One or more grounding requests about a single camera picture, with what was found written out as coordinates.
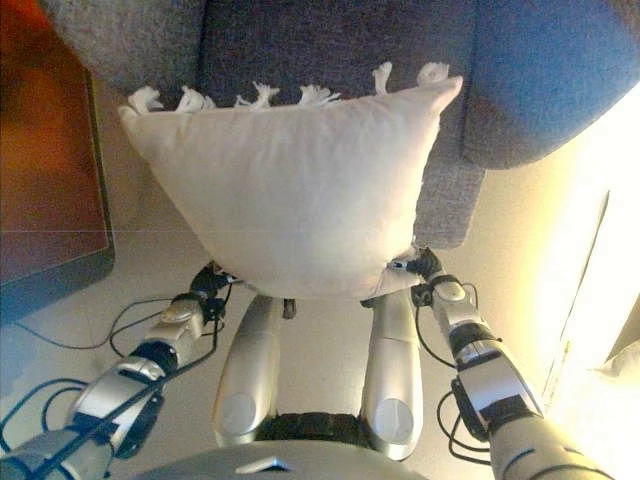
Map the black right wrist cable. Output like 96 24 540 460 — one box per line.
412 299 494 466

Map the grey fabric armchair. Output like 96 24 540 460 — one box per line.
39 0 640 251

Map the silver robot leg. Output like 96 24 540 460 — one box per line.
360 292 424 461
212 294 297 446

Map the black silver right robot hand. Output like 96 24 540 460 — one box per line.
392 246 446 289

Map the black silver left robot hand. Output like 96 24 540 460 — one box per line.
189 262 239 301

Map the white fringed cushion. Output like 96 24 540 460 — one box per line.
118 62 464 301

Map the silver left robot leg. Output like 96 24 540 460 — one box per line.
212 294 297 446

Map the silver robot torso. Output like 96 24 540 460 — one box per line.
134 412 416 480

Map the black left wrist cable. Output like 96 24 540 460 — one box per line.
109 299 221 381

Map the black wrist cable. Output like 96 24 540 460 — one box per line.
412 299 494 466
109 299 221 381

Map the black tether cable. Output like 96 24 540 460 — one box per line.
0 297 176 454

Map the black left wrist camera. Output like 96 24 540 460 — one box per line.
202 297 227 325

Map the glossy brown wooden cabinet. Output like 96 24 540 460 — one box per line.
0 0 116 326

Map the silver right robot leg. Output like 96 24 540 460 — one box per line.
360 292 424 461

